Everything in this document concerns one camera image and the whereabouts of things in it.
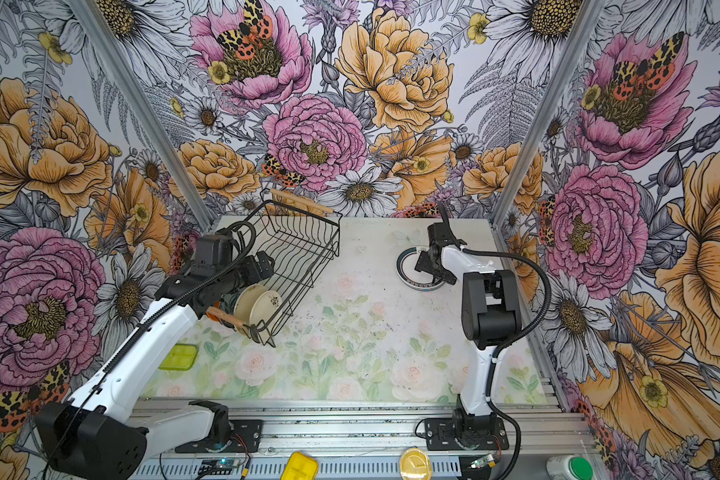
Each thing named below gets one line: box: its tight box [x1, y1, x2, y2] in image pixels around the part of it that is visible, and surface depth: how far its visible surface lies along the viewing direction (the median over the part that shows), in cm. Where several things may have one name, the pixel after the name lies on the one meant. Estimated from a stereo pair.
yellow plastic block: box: [280, 451, 318, 480], surface depth 71 cm
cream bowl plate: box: [249, 290, 283, 338], surface depth 85 cm
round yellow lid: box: [399, 447, 433, 480], surface depth 71 cm
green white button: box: [546, 454, 594, 480], surface depth 64 cm
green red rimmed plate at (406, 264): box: [396, 247, 446, 291], surface depth 104 cm
